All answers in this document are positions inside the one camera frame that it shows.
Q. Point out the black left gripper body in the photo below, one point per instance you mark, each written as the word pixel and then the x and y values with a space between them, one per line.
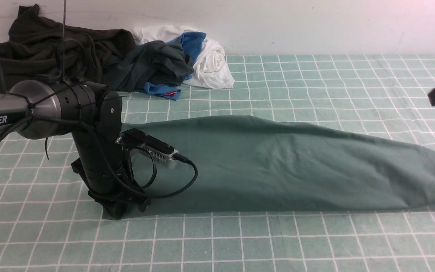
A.
pixel 116 203

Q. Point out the green long-sleeved shirt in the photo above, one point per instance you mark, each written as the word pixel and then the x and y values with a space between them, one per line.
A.
pixel 249 164

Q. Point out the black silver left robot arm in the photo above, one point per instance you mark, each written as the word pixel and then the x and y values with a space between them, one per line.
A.
pixel 90 112

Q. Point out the white crumpled shirt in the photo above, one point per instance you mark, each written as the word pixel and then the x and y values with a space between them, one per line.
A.
pixel 211 68

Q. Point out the green checkered table cloth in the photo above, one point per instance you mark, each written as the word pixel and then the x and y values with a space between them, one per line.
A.
pixel 49 224

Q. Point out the dark green crumpled garment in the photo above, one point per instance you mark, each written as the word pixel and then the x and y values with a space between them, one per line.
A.
pixel 128 73

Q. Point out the dark olive crumpled garment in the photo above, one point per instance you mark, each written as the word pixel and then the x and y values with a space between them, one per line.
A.
pixel 30 49

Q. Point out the blue crumpled garment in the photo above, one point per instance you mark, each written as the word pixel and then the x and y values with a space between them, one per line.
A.
pixel 193 43

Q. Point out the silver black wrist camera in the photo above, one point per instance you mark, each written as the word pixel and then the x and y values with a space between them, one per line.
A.
pixel 139 142

